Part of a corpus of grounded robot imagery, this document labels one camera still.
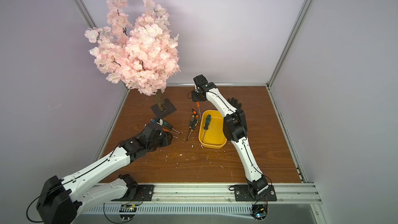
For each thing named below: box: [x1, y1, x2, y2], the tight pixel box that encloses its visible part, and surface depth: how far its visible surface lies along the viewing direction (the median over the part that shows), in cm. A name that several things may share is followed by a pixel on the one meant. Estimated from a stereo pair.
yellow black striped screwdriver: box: [188, 114, 196, 129], surface depth 100 cm
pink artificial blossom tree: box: [84, 0, 181, 112], surface depth 62 cm
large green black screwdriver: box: [202, 114, 211, 143], surface depth 98 cm
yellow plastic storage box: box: [198, 109, 227, 149], surface depth 96 cm
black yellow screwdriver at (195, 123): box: [186, 115, 199, 140], surface depth 99 cm
